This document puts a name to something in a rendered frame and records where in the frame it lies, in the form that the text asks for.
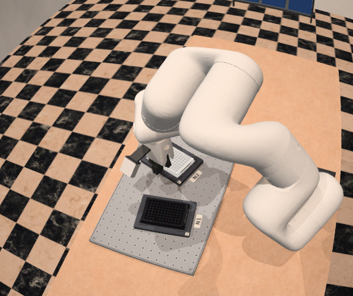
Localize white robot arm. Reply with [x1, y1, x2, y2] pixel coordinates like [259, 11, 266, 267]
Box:
[120, 47, 344, 252]

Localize cream label reading n2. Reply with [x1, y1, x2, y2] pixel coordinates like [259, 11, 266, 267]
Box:
[189, 170, 203, 183]

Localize white label reading n1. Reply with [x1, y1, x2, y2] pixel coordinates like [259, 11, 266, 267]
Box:
[194, 215, 203, 228]

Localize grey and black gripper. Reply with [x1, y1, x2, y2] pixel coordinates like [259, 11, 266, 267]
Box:
[143, 138, 174, 175]

